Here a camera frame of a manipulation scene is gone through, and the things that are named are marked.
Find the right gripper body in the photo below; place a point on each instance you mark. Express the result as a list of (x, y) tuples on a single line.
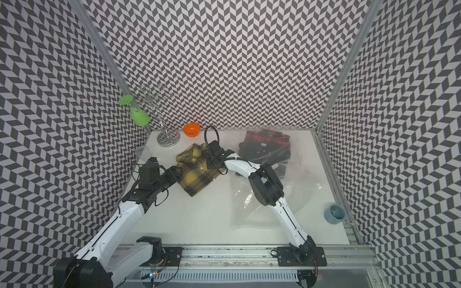
[(211, 164)]

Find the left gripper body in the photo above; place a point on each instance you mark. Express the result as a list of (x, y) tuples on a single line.
[(168, 178)]

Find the yellow plaid shirt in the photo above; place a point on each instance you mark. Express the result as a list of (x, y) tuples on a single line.
[(195, 173)]

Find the clear plastic vacuum bag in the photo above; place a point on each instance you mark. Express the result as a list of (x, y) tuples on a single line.
[(293, 158)]

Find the red black plaid shirt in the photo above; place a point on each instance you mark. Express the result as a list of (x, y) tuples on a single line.
[(268, 137)]

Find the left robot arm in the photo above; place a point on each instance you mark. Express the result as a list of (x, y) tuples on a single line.
[(94, 266)]

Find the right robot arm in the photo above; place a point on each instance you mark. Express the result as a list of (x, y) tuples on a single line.
[(268, 190)]

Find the orange bowl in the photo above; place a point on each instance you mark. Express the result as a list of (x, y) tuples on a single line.
[(191, 130)]

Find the clear glass cup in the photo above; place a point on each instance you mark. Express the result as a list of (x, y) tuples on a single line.
[(143, 153)]

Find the chrome glass holder stand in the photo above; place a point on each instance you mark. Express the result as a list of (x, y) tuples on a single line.
[(150, 99)]

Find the green plastic wine glass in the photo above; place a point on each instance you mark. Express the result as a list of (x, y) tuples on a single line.
[(139, 116)]

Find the teal mug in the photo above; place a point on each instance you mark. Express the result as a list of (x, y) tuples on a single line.
[(334, 214)]

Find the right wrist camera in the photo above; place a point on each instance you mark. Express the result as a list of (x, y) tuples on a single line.
[(214, 147)]

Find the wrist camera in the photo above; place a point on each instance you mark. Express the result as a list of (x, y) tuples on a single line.
[(214, 147), (149, 172)]

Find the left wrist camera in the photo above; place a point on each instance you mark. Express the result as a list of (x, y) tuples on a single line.
[(149, 172)]

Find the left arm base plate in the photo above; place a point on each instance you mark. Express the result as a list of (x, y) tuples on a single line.
[(169, 256)]

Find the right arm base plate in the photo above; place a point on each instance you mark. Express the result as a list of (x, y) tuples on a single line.
[(290, 257)]

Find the aluminium front rail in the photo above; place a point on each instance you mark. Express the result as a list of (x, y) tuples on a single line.
[(256, 257)]

